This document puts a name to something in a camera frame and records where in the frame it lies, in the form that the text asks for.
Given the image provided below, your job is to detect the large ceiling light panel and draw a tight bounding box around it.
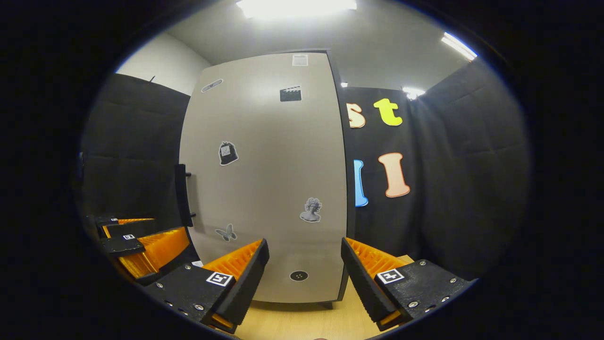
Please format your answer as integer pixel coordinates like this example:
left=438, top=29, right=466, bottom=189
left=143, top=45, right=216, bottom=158
left=236, top=0, right=358, bottom=19

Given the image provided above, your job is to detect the black door handle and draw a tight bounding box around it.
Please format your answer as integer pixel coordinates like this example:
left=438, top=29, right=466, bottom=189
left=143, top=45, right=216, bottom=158
left=175, top=163, right=194, bottom=228

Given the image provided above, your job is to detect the black backdrop cloth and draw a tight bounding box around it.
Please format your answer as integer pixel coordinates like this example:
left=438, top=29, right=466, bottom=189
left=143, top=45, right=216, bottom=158
left=78, top=59, right=534, bottom=284

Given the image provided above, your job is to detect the grey cabinet door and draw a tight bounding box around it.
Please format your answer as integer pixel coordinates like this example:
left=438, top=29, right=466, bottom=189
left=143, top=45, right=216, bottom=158
left=178, top=51, right=350, bottom=304

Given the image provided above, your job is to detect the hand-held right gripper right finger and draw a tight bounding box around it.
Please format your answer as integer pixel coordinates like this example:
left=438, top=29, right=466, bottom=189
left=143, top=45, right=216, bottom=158
left=341, top=237, right=477, bottom=332

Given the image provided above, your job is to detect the long ceiling light strip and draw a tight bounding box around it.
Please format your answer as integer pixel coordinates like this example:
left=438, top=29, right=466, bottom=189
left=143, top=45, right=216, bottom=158
left=441, top=32, right=478, bottom=61

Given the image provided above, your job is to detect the dark grey cabinet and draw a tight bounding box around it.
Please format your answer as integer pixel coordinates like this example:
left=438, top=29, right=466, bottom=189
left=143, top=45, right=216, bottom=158
left=178, top=49, right=356, bottom=310

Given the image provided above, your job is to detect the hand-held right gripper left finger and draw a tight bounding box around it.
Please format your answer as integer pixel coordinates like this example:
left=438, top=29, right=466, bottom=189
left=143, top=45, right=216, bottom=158
left=144, top=238, right=270, bottom=334

